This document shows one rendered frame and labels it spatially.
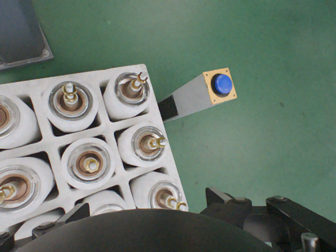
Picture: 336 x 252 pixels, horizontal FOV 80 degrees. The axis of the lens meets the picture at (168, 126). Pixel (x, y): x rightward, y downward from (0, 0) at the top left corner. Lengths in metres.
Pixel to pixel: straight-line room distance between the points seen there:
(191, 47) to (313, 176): 0.87
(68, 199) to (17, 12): 0.37
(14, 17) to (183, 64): 0.53
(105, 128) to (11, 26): 0.28
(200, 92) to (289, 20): 0.99
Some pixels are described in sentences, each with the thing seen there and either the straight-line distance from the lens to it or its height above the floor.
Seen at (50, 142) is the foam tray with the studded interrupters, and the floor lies 0.18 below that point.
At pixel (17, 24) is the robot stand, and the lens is 0.55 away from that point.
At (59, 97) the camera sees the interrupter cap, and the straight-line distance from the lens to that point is 0.41.
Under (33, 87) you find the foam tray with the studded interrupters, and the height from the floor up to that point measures 0.18.
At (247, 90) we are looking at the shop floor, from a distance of 0.97.
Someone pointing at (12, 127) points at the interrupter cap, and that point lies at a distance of 0.41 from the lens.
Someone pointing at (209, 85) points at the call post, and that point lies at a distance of 0.44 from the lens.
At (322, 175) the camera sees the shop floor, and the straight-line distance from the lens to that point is 1.33.
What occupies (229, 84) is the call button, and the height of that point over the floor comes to 0.33.
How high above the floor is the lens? 0.65
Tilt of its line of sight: 65 degrees down
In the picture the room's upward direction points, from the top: 73 degrees clockwise
